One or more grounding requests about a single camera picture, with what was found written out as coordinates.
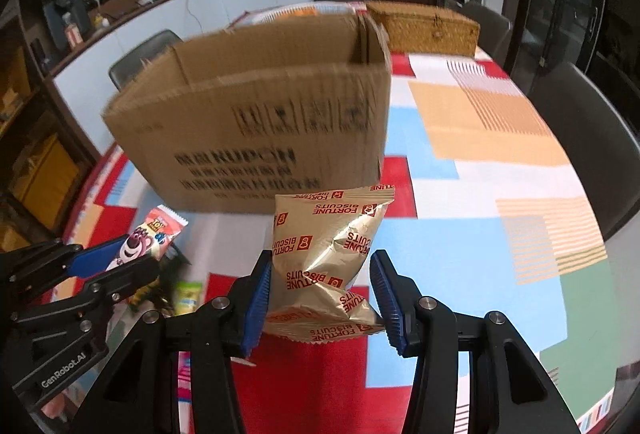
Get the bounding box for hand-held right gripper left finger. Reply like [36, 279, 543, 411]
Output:
[70, 250, 273, 434]

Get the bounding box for black coffee machine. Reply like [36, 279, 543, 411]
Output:
[42, 0, 96, 52]

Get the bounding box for green snack packet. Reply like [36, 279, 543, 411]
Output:
[172, 281, 205, 315]

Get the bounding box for brown cardboard box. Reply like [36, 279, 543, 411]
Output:
[101, 10, 393, 215]

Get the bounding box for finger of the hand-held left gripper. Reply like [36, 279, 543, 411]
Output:
[11, 256, 160, 350]
[0, 236, 132, 304]

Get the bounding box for yellow storage boxes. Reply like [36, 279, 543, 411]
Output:
[9, 131, 83, 217]

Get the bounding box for pink bear snack packet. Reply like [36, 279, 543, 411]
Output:
[105, 205, 189, 275]

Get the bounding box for white plastic fruit basket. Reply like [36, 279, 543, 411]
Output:
[272, 1, 368, 22]

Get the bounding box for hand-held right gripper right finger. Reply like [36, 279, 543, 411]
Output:
[369, 250, 576, 434]

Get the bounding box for gold biscuit packet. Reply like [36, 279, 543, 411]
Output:
[264, 184, 397, 345]

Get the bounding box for dark snack packet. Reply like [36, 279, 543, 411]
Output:
[125, 256, 193, 317]

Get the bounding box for white power cable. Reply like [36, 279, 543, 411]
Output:
[176, 0, 202, 34]

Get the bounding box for red labelled bottle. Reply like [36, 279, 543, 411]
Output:
[65, 14, 83, 47]

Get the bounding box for lidded wicker basket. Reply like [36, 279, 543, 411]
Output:
[365, 0, 482, 57]

